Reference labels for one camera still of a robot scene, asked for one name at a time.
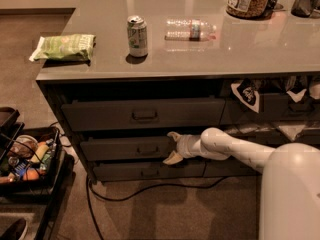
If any green white soda can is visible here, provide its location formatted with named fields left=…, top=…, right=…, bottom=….
left=127, top=15, right=148, bottom=57

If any black shoe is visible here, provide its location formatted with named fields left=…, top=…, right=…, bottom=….
left=0, top=218, right=28, bottom=240

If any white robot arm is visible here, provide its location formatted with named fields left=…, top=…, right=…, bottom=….
left=164, top=128, right=320, bottom=240

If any black white snack bag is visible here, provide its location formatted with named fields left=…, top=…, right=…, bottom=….
left=231, top=79, right=260, bottom=113

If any black floor cable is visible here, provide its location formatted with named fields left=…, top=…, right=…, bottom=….
left=85, top=175, right=231, bottom=240

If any dark glass pitcher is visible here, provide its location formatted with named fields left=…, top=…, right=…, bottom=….
left=291, top=0, right=319, bottom=18

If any grey drawer cabinet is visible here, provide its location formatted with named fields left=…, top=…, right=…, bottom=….
left=37, top=0, right=320, bottom=182

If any green chip bag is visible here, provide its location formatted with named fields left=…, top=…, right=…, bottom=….
left=29, top=34, right=96, bottom=62

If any white snack bag in drawer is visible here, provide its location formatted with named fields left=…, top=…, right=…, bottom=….
left=286, top=76, right=307, bottom=103

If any clear plastic water bottle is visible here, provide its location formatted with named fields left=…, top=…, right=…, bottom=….
left=165, top=18, right=216, bottom=41

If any grey drawer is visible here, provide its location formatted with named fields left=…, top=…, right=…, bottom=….
left=223, top=122, right=320, bottom=146
left=61, top=97, right=225, bottom=132
left=80, top=136, right=175, bottom=161
left=203, top=158, right=258, bottom=177
left=220, top=93, right=320, bottom=125
left=93, top=160, right=205, bottom=181

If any black bin with groceries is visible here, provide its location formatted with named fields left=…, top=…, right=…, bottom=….
left=0, top=127, right=74, bottom=197

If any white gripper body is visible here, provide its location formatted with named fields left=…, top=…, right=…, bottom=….
left=176, top=135, right=201, bottom=159

